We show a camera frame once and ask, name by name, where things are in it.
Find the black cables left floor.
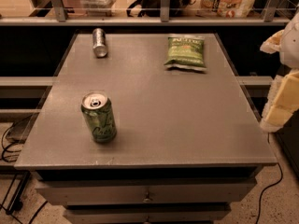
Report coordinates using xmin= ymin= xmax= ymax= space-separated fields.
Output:
xmin=0 ymin=115 xmax=49 ymax=224

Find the black bag background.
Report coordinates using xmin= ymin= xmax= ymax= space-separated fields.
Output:
xmin=126 ymin=0 xmax=195 ymax=17

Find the grey drawer cabinet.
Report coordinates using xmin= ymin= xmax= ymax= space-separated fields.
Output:
xmin=14 ymin=31 xmax=278 ymax=224

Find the green soda can upright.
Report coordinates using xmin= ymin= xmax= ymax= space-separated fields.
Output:
xmin=81 ymin=92 xmax=117 ymax=143

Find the black cable right floor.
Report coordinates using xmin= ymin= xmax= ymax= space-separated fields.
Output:
xmin=254 ymin=133 xmax=284 ymax=224

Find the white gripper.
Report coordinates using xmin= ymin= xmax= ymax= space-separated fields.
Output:
xmin=260 ymin=13 xmax=299 ymax=133

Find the metal shelf rail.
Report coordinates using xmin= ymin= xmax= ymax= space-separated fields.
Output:
xmin=0 ymin=0 xmax=299 ymax=27

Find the upper drawer with knob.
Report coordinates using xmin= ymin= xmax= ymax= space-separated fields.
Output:
xmin=36 ymin=178 xmax=256 ymax=206

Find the green jalapeno chip bag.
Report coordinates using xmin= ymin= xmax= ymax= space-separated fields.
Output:
xmin=164 ymin=34 xmax=206 ymax=72

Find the silver redbull can lying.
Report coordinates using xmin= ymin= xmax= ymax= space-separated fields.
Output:
xmin=93 ymin=28 xmax=107 ymax=58

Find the lower drawer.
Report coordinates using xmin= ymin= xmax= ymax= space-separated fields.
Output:
xmin=64 ymin=203 xmax=231 ymax=224

